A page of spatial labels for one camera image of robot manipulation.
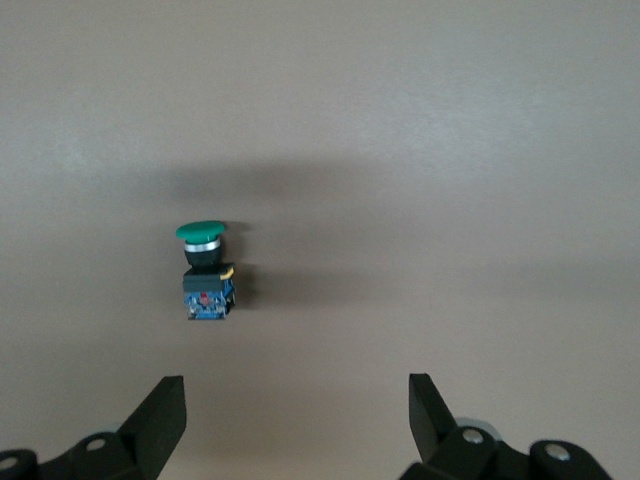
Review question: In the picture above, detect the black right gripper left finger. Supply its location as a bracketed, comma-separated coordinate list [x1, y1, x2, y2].
[0, 374, 188, 480]

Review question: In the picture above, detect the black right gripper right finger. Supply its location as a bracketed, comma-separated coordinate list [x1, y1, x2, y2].
[402, 372, 617, 480]

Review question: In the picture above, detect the green mushroom push button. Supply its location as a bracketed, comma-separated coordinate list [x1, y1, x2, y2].
[174, 219, 238, 323]

